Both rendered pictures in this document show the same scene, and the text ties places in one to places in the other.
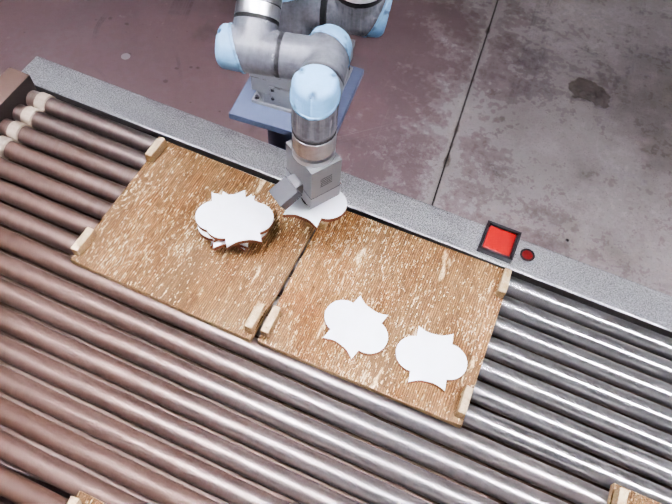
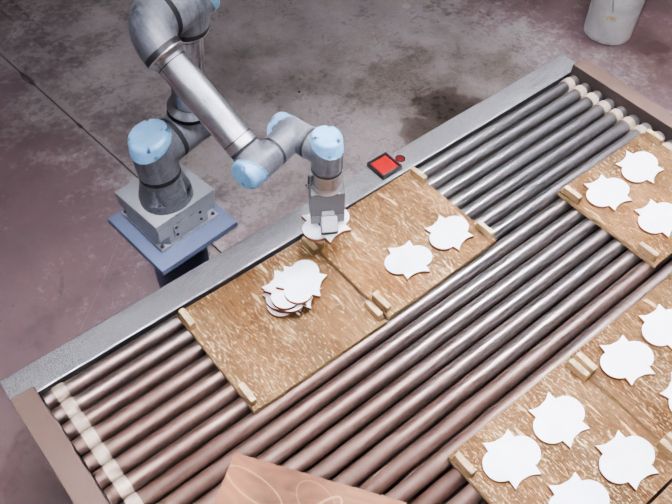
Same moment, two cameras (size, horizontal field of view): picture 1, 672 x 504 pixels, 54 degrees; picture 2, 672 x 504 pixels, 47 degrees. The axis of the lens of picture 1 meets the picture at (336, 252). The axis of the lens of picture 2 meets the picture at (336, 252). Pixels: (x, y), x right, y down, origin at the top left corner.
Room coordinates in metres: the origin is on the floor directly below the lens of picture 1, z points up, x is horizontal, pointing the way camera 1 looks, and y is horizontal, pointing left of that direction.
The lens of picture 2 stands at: (0.06, 1.16, 2.60)
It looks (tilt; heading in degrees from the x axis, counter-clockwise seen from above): 52 degrees down; 300
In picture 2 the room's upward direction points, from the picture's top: 2 degrees clockwise
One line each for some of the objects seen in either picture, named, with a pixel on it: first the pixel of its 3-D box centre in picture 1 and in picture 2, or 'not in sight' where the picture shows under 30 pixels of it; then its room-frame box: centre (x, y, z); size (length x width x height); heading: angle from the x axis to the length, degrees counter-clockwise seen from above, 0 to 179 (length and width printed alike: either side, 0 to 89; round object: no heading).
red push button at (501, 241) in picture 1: (499, 242); (384, 166); (0.77, -0.35, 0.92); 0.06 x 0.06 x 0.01; 70
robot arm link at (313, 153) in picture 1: (313, 136); (325, 175); (0.73, 0.06, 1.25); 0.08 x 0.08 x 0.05
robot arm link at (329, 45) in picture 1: (316, 59); (288, 137); (0.83, 0.06, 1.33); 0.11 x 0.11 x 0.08; 84
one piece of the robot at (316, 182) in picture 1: (301, 171); (326, 204); (0.72, 0.07, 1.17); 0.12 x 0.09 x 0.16; 128
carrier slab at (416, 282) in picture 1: (389, 306); (400, 239); (0.59, -0.12, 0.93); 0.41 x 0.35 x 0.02; 71
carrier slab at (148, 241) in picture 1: (203, 233); (281, 319); (0.72, 0.28, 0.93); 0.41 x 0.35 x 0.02; 70
